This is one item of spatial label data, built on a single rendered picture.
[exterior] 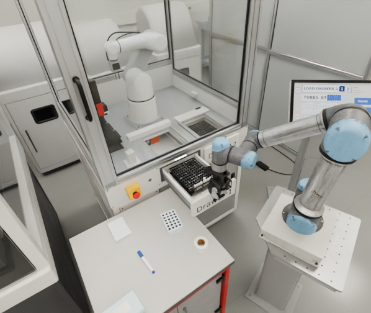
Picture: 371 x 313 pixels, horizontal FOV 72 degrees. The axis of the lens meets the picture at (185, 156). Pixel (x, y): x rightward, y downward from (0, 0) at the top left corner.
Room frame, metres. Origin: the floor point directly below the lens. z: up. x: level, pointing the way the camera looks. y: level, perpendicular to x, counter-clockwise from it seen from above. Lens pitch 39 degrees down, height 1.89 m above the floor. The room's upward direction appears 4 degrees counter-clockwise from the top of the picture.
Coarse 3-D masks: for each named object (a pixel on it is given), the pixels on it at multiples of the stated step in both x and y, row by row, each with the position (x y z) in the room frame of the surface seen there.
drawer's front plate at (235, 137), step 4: (232, 136) 1.37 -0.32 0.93; (236, 136) 1.38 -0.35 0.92; (232, 140) 1.36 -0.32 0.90; (236, 140) 1.38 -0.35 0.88; (232, 144) 1.36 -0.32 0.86; (236, 144) 1.39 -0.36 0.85; (204, 148) 1.26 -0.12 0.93; (208, 148) 1.26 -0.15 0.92; (204, 152) 1.25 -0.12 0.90; (208, 152) 1.26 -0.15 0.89; (204, 156) 1.25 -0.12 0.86; (208, 156) 1.26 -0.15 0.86; (204, 160) 1.25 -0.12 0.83; (208, 160) 1.26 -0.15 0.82
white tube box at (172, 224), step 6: (174, 210) 0.89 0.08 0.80; (162, 216) 0.85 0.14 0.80; (168, 216) 0.86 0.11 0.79; (174, 216) 0.85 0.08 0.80; (168, 222) 0.81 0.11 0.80; (174, 222) 0.81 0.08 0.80; (180, 222) 0.81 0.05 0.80; (168, 228) 0.78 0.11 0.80; (174, 228) 0.78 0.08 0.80; (180, 228) 0.78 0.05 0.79; (168, 234) 0.76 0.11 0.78
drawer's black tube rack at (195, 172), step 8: (192, 160) 1.18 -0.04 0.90; (176, 168) 1.12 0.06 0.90; (184, 168) 1.11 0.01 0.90; (192, 168) 1.14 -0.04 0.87; (200, 168) 1.10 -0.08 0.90; (176, 176) 1.05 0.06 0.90; (184, 176) 1.04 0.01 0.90; (192, 176) 1.04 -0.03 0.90; (200, 176) 1.03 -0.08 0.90; (208, 176) 1.03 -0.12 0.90; (184, 184) 0.98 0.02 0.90; (192, 184) 0.98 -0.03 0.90; (192, 192) 0.95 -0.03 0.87
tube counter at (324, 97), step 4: (324, 96) 1.48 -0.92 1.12; (328, 96) 1.47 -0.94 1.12; (332, 96) 1.47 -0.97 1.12; (336, 96) 1.46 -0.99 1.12; (340, 96) 1.46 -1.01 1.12; (344, 96) 1.46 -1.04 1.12; (348, 96) 1.45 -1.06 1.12; (320, 100) 1.47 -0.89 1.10; (324, 100) 1.46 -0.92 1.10; (328, 100) 1.46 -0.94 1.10; (332, 100) 1.45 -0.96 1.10; (336, 100) 1.45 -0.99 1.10; (340, 100) 1.45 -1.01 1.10; (344, 100) 1.44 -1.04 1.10; (348, 100) 1.44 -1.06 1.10
